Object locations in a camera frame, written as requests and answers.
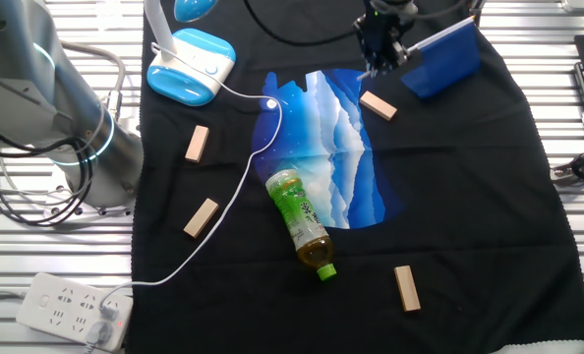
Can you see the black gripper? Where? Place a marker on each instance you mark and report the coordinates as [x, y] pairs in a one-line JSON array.
[[383, 37]]

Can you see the blue flag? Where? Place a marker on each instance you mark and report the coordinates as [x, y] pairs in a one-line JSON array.
[[444, 59]]

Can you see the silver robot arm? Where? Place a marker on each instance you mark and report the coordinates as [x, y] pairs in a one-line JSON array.
[[26, 74]]

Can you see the wooden block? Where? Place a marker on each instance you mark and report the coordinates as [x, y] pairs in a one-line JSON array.
[[197, 143], [201, 218], [378, 105], [407, 288]]

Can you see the green tea bottle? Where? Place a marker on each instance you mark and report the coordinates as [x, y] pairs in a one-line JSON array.
[[299, 216]]

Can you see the black cloth with mountain print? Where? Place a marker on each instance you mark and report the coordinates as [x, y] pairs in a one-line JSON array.
[[469, 221]]

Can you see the blue and white desk lamp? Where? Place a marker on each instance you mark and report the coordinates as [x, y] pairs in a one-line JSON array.
[[189, 64]]

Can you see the grey plug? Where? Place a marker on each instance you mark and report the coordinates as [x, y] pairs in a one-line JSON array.
[[98, 334]]

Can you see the white power strip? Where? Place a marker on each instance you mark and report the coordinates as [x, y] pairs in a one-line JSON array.
[[56, 305]]

